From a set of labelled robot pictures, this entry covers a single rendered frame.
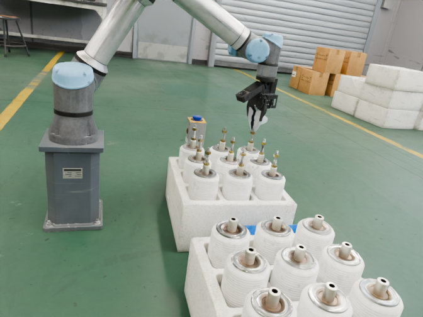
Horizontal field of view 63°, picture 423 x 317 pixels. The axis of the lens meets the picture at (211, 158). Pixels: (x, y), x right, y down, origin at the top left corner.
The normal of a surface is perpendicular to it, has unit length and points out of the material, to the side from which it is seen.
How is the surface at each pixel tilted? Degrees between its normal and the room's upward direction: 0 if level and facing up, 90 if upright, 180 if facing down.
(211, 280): 0
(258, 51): 90
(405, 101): 90
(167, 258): 0
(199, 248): 0
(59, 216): 90
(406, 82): 90
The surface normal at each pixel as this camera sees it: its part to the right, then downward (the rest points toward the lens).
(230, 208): 0.22, 0.38
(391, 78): -0.95, -0.01
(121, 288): 0.13, -0.92
